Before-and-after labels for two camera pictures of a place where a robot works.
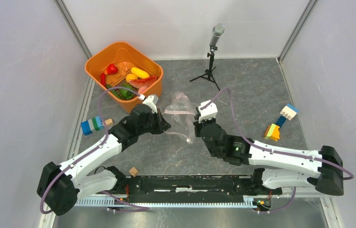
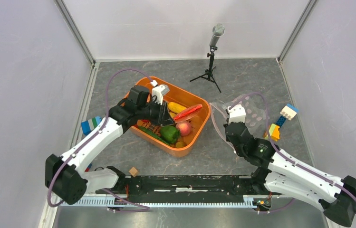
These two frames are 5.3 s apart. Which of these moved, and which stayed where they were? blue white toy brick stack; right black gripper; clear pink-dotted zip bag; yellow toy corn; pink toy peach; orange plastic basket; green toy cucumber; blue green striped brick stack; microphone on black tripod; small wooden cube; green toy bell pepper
Moved: green toy cucumber; pink toy peach; green toy bell pepper; clear pink-dotted zip bag; yellow toy corn; orange plastic basket; right black gripper
Stayed: small wooden cube; blue white toy brick stack; microphone on black tripod; blue green striped brick stack
